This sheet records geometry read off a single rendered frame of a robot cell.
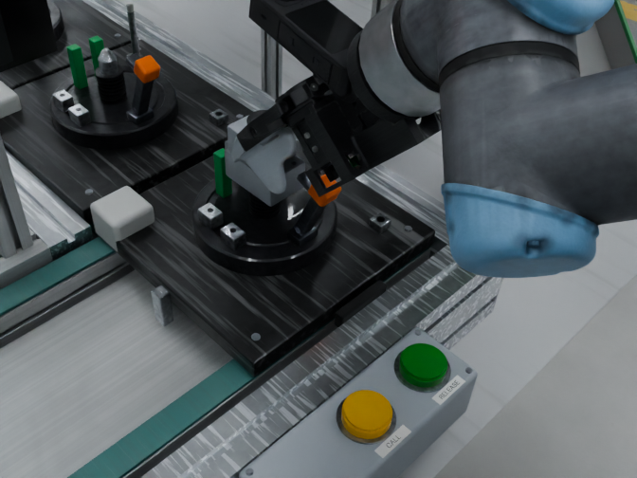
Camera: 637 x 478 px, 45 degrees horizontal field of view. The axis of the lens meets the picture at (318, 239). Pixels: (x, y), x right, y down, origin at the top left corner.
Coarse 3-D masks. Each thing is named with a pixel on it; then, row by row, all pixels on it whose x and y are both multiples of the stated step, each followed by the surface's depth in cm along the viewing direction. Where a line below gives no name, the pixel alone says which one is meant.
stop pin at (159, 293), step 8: (160, 288) 69; (152, 296) 69; (160, 296) 68; (168, 296) 69; (160, 304) 69; (168, 304) 70; (160, 312) 70; (168, 312) 70; (160, 320) 71; (168, 320) 71
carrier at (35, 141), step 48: (96, 48) 86; (144, 48) 98; (0, 96) 86; (48, 96) 90; (96, 96) 86; (192, 96) 91; (48, 144) 83; (96, 144) 82; (144, 144) 84; (192, 144) 84; (96, 192) 78
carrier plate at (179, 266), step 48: (144, 192) 78; (192, 192) 78; (144, 240) 73; (192, 240) 73; (336, 240) 74; (384, 240) 74; (432, 240) 76; (192, 288) 69; (240, 288) 69; (288, 288) 69; (336, 288) 69; (240, 336) 65; (288, 336) 65
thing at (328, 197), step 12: (300, 180) 66; (324, 180) 64; (312, 192) 65; (336, 192) 64; (312, 204) 66; (324, 204) 65; (300, 216) 68; (312, 216) 67; (300, 228) 69; (312, 228) 70
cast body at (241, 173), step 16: (256, 112) 67; (240, 128) 67; (288, 128) 67; (240, 160) 69; (288, 160) 69; (240, 176) 70; (256, 176) 68; (288, 176) 68; (256, 192) 69; (288, 192) 69
